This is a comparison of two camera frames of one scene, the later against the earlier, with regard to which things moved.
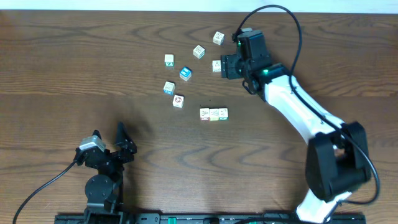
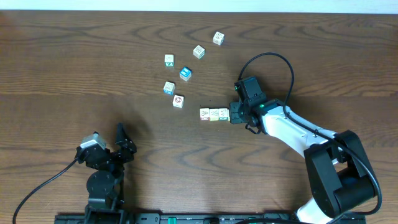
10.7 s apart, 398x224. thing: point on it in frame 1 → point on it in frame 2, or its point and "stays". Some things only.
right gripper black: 228,66 → 234,117
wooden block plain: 216,65 → 227,114
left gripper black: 112,155 stays
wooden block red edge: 204,114 stays
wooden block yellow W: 214,114 stays
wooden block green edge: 223,114 stays
